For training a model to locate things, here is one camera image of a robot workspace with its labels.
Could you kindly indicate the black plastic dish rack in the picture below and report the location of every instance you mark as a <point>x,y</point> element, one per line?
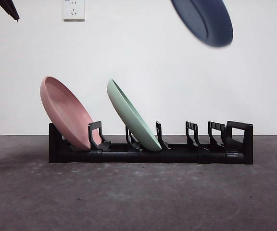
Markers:
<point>177,157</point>

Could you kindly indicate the green plastic plate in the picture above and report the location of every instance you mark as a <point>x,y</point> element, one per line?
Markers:
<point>131,115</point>

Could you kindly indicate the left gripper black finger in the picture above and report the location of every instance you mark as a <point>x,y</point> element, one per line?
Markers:
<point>8,8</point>

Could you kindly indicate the white wall socket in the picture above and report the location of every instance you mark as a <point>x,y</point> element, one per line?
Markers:
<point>73,10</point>

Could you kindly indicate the blue plastic plate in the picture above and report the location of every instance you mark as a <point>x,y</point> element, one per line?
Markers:
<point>208,21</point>

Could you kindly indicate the pink plastic plate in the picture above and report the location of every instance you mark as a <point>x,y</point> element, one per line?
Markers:
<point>64,113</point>

